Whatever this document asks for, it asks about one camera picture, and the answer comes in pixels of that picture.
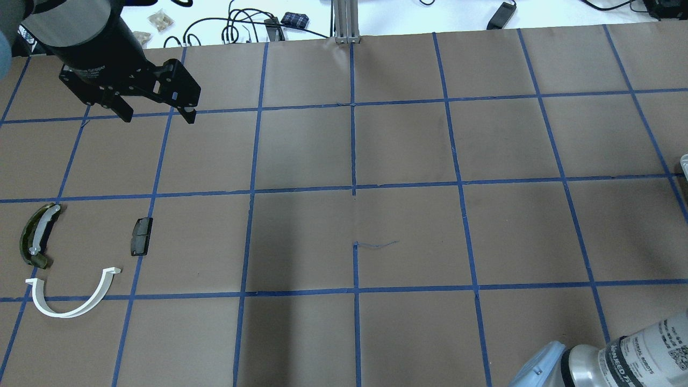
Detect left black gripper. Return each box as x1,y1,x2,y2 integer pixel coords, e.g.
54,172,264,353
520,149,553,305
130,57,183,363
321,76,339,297
58,30,202,124

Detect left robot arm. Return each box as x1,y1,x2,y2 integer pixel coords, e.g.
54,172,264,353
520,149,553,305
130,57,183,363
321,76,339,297
1,1,202,124

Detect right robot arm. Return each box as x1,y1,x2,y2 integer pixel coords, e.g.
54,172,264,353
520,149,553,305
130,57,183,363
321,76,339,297
509,310,687,386

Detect plastic bag of parts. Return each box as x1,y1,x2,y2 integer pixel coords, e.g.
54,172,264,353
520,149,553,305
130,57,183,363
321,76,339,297
146,8,175,33
133,30,153,48

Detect black brake pad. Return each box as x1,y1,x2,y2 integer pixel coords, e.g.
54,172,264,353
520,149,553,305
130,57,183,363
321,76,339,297
130,217,153,256

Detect small blue checkered pouch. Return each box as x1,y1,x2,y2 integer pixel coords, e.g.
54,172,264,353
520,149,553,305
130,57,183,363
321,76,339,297
281,12,310,30

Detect dark green brake shoe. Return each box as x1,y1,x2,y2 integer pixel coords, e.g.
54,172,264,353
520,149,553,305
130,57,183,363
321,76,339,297
19,203,62,269

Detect white curved plastic part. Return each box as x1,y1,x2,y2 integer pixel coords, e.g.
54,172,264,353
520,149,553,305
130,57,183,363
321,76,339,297
25,267,122,319

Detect black power adapter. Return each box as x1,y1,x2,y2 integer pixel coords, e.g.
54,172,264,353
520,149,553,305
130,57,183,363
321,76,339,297
486,1,518,30

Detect black cable bundle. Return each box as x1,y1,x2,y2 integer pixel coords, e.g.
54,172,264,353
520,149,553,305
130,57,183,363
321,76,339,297
163,0,328,49

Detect aluminium frame post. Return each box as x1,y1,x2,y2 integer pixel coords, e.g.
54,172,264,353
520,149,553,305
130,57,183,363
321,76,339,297
330,0,361,45

